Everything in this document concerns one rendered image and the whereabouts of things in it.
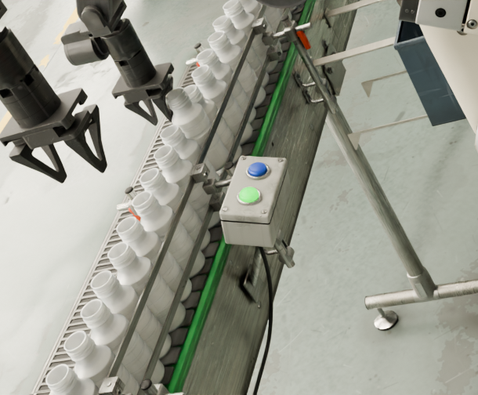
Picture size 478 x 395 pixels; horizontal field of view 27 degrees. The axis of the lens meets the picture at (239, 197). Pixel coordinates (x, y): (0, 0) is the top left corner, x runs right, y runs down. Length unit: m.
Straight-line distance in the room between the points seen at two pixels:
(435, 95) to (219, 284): 0.71
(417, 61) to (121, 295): 0.88
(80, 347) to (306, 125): 0.87
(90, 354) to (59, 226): 2.80
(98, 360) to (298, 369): 1.52
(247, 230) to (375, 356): 1.31
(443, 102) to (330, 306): 1.05
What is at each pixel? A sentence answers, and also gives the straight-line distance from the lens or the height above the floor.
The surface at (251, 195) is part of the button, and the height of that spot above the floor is 1.12.
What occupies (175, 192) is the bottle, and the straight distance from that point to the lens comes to 1.62.
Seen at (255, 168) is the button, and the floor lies 1.12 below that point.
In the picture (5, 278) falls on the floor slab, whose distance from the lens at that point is 4.12.
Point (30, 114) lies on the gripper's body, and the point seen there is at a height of 1.51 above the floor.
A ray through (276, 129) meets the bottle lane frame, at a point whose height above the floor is 0.97.
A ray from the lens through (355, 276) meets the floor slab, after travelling 3.03.
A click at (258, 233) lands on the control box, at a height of 1.07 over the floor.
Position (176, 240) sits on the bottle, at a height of 1.08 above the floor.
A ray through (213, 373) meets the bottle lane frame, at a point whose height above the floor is 0.92.
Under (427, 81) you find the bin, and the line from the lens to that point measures 2.08.
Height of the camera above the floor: 1.93
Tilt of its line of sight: 32 degrees down
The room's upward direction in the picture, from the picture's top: 32 degrees counter-clockwise
